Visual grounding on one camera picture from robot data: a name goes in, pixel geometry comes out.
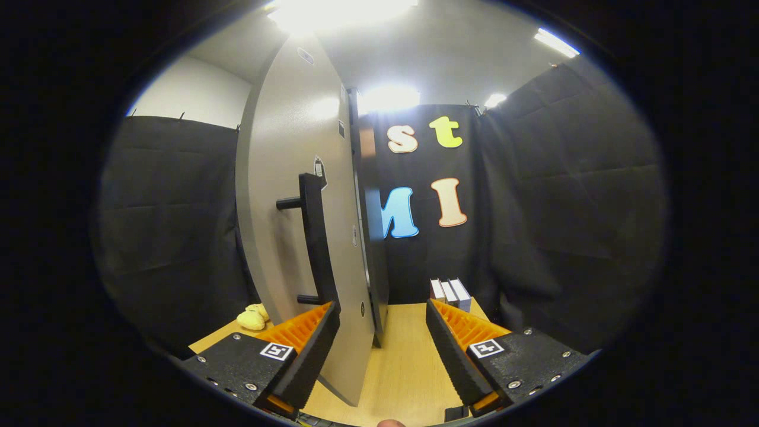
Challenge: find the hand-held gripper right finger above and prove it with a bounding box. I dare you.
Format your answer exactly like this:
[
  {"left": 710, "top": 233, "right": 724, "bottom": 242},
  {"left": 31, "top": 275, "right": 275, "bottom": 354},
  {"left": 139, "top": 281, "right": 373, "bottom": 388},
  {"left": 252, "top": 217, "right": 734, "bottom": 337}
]
[{"left": 426, "top": 298, "right": 591, "bottom": 418}]

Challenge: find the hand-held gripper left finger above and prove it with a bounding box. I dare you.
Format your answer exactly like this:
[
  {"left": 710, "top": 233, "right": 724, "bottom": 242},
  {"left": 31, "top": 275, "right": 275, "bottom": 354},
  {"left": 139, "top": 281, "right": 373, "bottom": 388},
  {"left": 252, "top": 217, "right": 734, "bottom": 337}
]
[{"left": 180, "top": 301, "right": 342, "bottom": 420}]

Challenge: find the black door handle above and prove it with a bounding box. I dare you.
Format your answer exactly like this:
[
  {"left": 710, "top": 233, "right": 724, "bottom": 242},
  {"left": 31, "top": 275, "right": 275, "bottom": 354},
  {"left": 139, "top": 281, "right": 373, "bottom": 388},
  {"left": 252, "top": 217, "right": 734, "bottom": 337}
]
[{"left": 276, "top": 172, "right": 340, "bottom": 310}]

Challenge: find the pale blue cover book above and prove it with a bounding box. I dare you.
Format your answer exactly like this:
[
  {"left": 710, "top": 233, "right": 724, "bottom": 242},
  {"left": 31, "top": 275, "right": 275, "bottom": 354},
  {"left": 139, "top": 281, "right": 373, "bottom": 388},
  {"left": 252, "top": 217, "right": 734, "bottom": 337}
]
[{"left": 449, "top": 278, "right": 472, "bottom": 313}]

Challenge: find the yellow plush toy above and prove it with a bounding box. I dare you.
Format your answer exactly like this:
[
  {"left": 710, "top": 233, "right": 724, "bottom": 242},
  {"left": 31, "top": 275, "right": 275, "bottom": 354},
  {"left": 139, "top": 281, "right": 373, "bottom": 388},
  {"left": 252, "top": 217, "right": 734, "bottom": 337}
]
[{"left": 237, "top": 304, "right": 271, "bottom": 332}]

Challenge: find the long strip ceiling light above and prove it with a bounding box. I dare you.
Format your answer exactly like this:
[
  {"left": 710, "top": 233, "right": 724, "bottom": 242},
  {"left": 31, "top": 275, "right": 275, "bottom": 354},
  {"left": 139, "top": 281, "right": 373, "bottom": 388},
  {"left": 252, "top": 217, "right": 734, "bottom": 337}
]
[{"left": 534, "top": 28, "right": 581, "bottom": 59}]

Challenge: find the large ceiling light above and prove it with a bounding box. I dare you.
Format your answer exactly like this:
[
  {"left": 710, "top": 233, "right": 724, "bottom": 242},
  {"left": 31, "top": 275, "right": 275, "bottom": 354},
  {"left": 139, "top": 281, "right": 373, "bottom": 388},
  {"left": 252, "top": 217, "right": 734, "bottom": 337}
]
[{"left": 266, "top": 0, "right": 419, "bottom": 34}]

